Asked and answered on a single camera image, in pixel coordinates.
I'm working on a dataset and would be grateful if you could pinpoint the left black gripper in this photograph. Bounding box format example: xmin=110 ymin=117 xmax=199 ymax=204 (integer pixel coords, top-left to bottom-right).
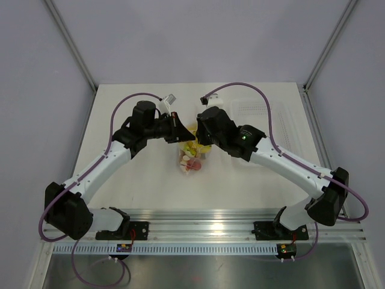
xmin=144 ymin=112 xmax=196 ymax=144

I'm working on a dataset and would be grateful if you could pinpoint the yellow banana bunch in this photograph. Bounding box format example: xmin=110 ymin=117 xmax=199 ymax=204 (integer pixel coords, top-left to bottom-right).
xmin=179 ymin=138 xmax=212 ymax=158

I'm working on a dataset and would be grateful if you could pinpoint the clear zip top bag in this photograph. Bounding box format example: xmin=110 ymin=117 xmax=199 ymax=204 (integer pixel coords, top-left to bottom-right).
xmin=177 ymin=122 xmax=212 ymax=175

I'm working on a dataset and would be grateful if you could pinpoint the red fruit bunch with leaves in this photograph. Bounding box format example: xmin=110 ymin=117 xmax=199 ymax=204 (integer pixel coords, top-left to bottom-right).
xmin=179 ymin=151 xmax=202 ymax=175

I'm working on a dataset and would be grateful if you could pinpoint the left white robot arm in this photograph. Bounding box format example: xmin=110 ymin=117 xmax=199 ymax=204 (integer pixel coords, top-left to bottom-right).
xmin=39 ymin=101 xmax=195 ymax=240

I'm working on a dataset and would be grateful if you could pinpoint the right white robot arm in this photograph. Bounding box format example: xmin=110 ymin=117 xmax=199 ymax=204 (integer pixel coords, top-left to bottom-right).
xmin=197 ymin=107 xmax=349 ymax=240

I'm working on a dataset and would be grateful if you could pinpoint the white perforated plastic basket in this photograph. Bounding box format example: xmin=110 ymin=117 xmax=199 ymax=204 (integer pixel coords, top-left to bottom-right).
xmin=229 ymin=98 xmax=301 ymax=155

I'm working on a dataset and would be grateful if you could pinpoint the left small circuit board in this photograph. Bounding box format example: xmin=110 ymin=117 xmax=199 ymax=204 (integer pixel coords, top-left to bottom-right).
xmin=116 ymin=244 xmax=132 ymax=252

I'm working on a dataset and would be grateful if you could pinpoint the small circuit board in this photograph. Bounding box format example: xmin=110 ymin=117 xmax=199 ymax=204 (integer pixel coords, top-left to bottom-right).
xmin=116 ymin=244 xmax=132 ymax=252
xmin=277 ymin=243 xmax=297 ymax=258

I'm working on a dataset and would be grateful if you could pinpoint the right small circuit board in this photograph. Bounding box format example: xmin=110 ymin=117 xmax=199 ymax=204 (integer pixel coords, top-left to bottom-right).
xmin=277 ymin=243 xmax=297 ymax=258

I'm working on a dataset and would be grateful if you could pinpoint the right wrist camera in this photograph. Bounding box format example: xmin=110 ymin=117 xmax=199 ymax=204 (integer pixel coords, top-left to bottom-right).
xmin=200 ymin=93 xmax=224 ymax=109

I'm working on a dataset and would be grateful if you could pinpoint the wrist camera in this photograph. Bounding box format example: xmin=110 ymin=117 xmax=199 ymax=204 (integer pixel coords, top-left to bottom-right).
xmin=158 ymin=94 xmax=176 ymax=114
xmin=200 ymin=93 xmax=224 ymax=109

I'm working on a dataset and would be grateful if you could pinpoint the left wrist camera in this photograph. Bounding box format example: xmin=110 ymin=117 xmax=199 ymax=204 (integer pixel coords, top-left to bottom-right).
xmin=158 ymin=94 xmax=176 ymax=114

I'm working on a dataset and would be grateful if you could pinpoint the aluminium rail beam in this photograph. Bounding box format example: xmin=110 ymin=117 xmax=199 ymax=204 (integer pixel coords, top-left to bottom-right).
xmin=65 ymin=209 xmax=366 ymax=243

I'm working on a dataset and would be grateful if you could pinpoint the right aluminium corner post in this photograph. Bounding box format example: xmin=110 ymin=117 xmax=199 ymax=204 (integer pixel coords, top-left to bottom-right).
xmin=303 ymin=0 xmax=360 ymax=91

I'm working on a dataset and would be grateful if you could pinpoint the aluminium corner post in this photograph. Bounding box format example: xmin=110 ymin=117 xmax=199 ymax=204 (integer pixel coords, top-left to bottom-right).
xmin=43 ymin=0 xmax=98 ymax=95
xmin=303 ymin=0 xmax=360 ymax=91

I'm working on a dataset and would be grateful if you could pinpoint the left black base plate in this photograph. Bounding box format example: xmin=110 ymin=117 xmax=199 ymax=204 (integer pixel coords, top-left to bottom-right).
xmin=96 ymin=221 xmax=150 ymax=241

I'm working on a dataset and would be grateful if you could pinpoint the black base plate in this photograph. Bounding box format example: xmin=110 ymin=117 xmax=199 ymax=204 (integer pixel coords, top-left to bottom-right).
xmin=96 ymin=221 xmax=150 ymax=241
xmin=251 ymin=221 xmax=309 ymax=241

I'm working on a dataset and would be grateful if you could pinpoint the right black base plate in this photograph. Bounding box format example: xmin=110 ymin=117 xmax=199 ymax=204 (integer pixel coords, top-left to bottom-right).
xmin=251 ymin=221 xmax=309 ymax=241

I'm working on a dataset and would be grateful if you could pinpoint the white slotted cable duct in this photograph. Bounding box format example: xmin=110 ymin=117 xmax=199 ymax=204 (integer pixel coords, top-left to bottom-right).
xmin=53 ymin=243 xmax=278 ymax=256

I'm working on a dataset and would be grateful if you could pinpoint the left aluminium corner post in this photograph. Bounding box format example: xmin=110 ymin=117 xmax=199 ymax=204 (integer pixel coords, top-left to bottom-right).
xmin=43 ymin=0 xmax=98 ymax=95

